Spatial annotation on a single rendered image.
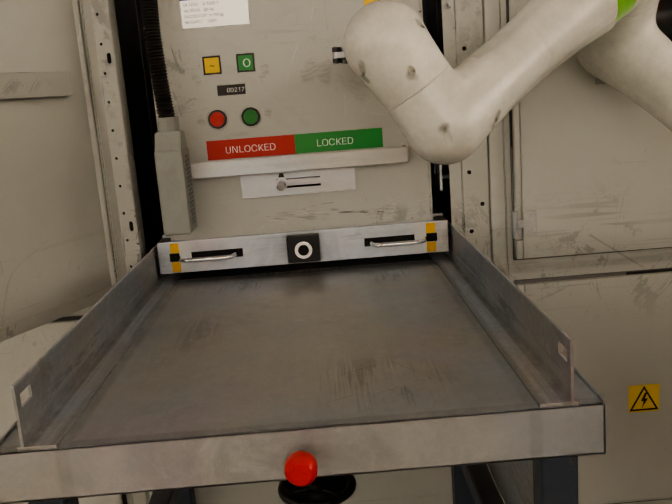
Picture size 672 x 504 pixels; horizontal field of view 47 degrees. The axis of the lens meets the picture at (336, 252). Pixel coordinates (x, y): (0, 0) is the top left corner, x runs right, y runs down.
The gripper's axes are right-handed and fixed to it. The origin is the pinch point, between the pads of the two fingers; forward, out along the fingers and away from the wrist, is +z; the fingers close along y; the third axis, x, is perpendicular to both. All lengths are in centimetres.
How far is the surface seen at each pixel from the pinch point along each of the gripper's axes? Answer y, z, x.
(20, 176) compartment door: -58, -13, -15
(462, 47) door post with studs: 17.3, 2.1, 0.2
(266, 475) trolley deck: -18, -66, -43
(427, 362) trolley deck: 1, -50, -38
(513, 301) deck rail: 13, -43, -34
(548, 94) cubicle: 31.8, 0.1, -9.1
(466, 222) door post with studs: 16.6, 2.1, -31.2
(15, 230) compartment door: -59, -15, -23
